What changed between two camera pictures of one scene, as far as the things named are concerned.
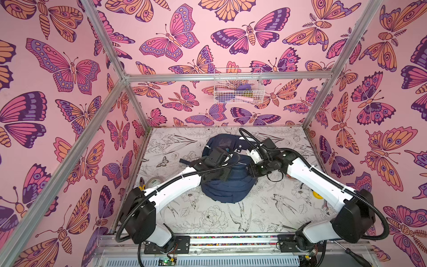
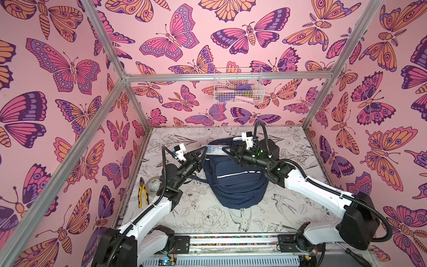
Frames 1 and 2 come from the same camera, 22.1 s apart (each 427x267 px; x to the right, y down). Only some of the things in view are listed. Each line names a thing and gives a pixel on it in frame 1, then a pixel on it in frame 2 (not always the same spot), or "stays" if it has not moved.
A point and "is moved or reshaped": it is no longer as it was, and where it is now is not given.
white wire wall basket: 238,85 stays
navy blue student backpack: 241,183 is moved or reshaped
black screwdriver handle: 358,257 stays
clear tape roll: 154,181 stays
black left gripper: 227,171 → 195,167
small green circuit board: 165,261 stays
